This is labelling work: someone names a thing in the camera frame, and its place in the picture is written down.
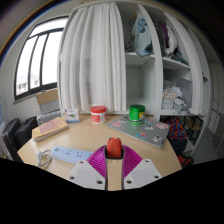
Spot green round tin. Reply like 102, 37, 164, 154
128, 104, 147, 125

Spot white jar with red lid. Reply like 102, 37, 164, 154
90, 105, 108, 125

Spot white radiator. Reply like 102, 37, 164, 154
35, 109, 64, 127

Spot tan and pink book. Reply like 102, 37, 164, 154
31, 116, 70, 143

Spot grey laptop with stickers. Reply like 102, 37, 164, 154
105, 114, 171, 150

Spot white curtain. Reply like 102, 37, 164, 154
58, 2, 128, 113

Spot colourful patterned bag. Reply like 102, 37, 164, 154
165, 116, 188, 142

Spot black bag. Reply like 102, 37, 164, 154
0, 115, 39, 163

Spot orange charger block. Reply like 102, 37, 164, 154
105, 136, 124, 159

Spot white shelf unit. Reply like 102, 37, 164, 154
121, 2, 210, 118

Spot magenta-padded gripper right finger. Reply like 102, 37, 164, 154
121, 144, 164, 191

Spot white power strip cable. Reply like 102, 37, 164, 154
35, 149, 54, 170

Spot cardboard box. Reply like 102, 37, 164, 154
35, 88, 61, 115

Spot dark-framed window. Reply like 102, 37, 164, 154
13, 16, 69, 101

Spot small white printed box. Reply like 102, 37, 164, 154
63, 107, 81, 124

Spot black metal rack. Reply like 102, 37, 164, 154
183, 114, 205, 146

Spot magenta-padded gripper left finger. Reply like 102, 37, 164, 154
65, 145, 108, 191

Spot light blue power strip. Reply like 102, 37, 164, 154
50, 144, 95, 165

